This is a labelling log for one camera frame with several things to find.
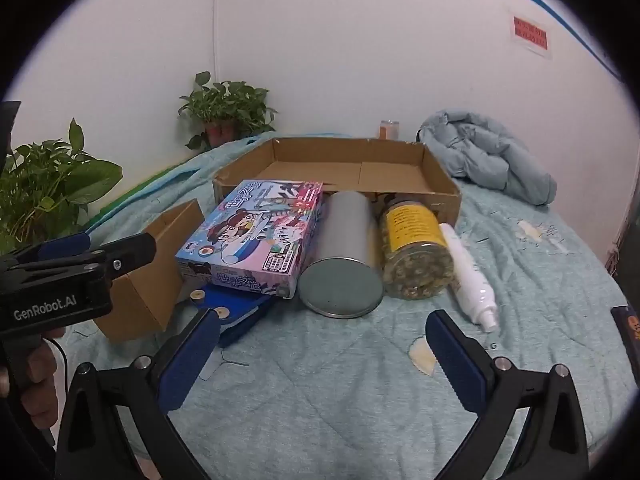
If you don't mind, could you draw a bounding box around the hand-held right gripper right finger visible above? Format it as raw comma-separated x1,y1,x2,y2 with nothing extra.
425,309,591,480

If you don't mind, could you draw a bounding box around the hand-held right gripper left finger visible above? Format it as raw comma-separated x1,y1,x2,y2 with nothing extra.
55,307,223,480

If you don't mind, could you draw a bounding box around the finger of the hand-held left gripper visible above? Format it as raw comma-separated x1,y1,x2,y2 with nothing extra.
36,232,92,262
100,233,157,279

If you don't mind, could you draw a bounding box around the small cardboard box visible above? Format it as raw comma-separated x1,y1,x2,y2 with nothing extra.
94,199,203,343

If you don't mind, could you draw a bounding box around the white spray bottle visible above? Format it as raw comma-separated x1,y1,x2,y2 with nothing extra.
438,222,501,333

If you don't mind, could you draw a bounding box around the colourful cartoon toy box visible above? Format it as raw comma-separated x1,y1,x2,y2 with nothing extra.
175,180,324,301

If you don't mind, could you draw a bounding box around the clear jar with yellow label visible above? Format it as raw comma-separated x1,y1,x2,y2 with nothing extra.
377,196,458,301

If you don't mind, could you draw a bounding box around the grey metal tin can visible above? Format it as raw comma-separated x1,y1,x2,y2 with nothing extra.
299,191,384,320

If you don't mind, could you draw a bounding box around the large cardboard box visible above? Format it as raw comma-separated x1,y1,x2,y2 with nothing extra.
212,136,462,226

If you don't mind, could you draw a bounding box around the person's left hand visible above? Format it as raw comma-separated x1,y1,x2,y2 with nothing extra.
0,327,67,433

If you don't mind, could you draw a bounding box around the green bed sheet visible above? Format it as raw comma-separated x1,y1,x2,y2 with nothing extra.
85,162,198,231

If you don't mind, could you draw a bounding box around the large-leaf green plant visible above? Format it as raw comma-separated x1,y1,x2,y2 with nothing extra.
0,119,124,256

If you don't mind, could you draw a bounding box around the teal quilted blanket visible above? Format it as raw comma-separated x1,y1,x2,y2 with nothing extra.
65,132,636,480

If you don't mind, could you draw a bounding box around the dark orange-printed box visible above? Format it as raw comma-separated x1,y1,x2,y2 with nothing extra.
611,305,640,356

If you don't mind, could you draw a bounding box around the potted green plant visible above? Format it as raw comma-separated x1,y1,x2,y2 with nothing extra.
178,71,278,151

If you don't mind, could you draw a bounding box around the light blue puffer jacket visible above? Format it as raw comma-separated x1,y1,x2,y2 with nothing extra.
415,109,558,206

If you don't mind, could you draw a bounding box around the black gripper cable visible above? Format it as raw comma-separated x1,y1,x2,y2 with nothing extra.
45,337,72,378

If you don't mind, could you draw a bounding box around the white wall cable duct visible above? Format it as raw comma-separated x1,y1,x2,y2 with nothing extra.
210,0,222,78

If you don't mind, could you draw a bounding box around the red wall sign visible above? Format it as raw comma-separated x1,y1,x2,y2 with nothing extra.
512,16,551,53

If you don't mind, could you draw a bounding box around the blue wall stripe decal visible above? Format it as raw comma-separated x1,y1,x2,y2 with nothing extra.
229,0,623,83

